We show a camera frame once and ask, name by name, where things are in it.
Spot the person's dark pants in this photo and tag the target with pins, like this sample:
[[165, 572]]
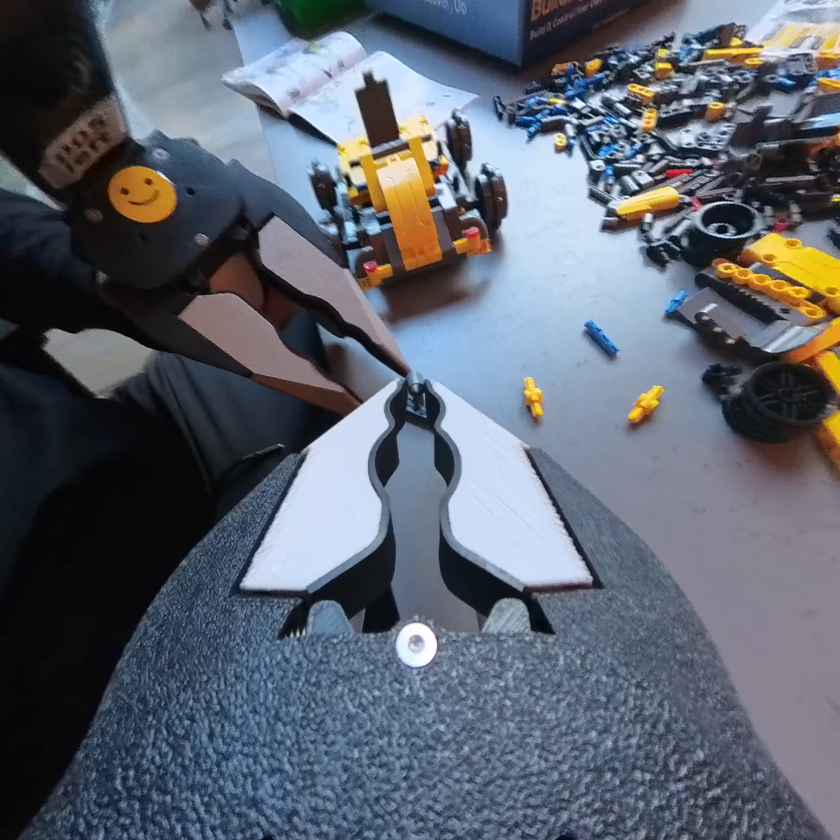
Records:
[[197, 407]]

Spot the black angled toy connector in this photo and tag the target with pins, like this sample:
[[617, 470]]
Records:
[[718, 375]]

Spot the light blue toy axle pin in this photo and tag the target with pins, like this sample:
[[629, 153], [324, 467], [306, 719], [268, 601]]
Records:
[[676, 303]]

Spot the black toy wheel rim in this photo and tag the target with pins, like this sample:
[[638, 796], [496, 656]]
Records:
[[722, 229]]

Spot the blue cardboard box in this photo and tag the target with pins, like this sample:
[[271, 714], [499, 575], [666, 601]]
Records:
[[459, 26]]

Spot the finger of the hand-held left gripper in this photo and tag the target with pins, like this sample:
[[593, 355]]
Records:
[[315, 275], [262, 348]]

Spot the yellow curved toy panel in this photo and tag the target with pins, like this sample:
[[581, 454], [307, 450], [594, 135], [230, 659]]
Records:
[[646, 203]]

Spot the black toy gear rack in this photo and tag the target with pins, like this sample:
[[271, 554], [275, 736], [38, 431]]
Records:
[[741, 295]]

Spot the black toy beam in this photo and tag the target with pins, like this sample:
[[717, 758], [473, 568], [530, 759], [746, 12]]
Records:
[[415, 400]]

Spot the pile of toy brick parts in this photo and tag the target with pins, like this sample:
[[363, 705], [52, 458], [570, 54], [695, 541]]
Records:
[[656, 131]]

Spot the yellow toy brick car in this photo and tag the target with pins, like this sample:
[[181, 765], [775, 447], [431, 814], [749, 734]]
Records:
[[407, 216]]

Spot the black spoked toy wheel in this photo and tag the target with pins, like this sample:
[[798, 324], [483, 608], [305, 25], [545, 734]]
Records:
[[781, 400]]

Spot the yellow toy connector pin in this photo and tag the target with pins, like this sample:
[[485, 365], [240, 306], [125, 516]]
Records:
[[646, 403], [533, 397]]

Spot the person's left forearm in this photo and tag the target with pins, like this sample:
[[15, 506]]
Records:
[[39, 262]]

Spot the grey desk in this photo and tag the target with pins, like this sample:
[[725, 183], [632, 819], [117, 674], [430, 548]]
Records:
[[590, 525]]

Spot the instruction booklet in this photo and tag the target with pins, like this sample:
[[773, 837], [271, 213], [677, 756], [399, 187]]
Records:
[[328, 85]]

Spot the person's black jacket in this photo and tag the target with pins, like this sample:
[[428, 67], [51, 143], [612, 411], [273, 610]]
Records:
[[65, 525]]

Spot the green plastic bin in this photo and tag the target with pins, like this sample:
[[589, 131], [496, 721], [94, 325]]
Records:
[[315, 10]]

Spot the person's left hand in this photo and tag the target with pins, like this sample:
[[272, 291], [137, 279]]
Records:
[[239, 282]]

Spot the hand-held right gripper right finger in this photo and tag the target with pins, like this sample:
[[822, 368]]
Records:
[[512, 512]]

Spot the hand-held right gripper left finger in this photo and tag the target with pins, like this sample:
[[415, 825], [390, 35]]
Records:
[[328, 512]]

